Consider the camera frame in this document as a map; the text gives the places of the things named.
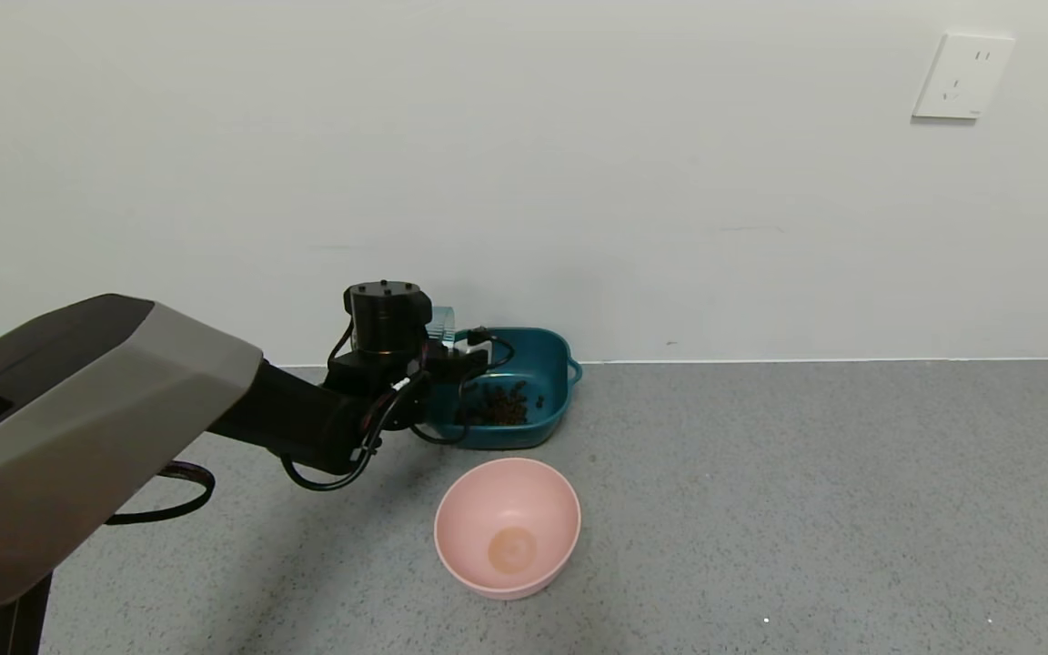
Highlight brown pellets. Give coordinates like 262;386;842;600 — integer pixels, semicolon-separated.
456;379;548;428

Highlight pink round bowl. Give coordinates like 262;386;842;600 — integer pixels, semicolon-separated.
434;458;582;600

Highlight teal square plastic basin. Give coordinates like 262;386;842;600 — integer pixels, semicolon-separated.
413;327;583;451

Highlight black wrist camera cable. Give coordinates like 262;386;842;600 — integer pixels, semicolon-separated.
451;327;516;428

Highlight black forearm cable bundle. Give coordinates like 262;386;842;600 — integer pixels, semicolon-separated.
281;373;427;493

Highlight thick dark arm cable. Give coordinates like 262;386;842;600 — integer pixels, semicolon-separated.
106;461;217;526

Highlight white wall socket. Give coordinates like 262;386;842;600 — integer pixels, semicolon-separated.
912;34;1016;123

